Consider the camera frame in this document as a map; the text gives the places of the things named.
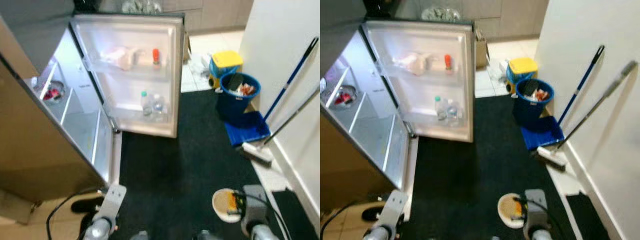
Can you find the grey robot left leg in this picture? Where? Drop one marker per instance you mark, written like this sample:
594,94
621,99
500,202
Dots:
140,236

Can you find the blue dustpan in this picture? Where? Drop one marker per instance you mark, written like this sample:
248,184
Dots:
542,134
247,130

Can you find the grey robot right leg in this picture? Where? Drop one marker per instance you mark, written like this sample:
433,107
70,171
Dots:
204,235

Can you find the yellow lidded blue bin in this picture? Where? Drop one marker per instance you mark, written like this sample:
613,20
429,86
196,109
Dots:
522,66
227,59

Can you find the black object atop fridge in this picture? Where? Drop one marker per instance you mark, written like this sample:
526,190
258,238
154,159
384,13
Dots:
86,5
374,7

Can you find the black slipper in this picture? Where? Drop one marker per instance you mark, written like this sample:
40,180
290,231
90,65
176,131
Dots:
372,213
87,204

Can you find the green capped water bottle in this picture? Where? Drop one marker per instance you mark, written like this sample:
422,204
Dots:
440,110
146,105

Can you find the small cardboard box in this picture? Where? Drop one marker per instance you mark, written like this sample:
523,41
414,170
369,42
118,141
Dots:
187,47
481,50

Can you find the grey robot leg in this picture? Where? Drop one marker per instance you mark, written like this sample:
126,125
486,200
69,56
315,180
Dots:
204,235
140,236

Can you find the red capped small bottle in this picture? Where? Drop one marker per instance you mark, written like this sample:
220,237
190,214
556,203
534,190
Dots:
448,62
156,57

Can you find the white lined fridge door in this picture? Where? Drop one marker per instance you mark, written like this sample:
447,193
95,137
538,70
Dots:
127,85
417,90

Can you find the grey fridge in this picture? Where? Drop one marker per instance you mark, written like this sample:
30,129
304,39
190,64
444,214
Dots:
30,140
345,165

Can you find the clear glass dish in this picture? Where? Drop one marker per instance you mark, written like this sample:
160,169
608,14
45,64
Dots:
440,13
142,6

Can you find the blue bucket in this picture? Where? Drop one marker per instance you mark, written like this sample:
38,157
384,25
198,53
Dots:
232,102
527,107

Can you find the white yellow noodle bowl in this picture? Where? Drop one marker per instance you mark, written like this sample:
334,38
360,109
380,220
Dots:
222,205
506,210

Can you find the white plastic bag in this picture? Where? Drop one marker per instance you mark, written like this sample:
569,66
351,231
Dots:
202,67
498,72

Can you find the clear water bottle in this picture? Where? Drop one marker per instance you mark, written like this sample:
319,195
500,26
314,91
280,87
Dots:
158,107
452,111

